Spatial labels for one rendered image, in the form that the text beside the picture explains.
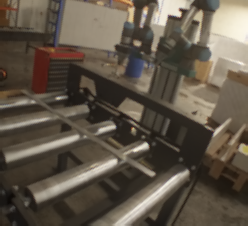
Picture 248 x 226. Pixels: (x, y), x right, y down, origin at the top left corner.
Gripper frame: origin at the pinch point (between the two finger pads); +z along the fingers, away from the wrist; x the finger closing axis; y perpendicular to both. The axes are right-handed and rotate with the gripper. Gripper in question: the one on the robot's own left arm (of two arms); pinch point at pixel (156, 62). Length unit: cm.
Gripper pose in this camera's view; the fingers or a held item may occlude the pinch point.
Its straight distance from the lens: 164.6
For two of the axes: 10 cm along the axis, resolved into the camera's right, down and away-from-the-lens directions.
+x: 5.6, 5.4, -6.3
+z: -5.7, 8.0, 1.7
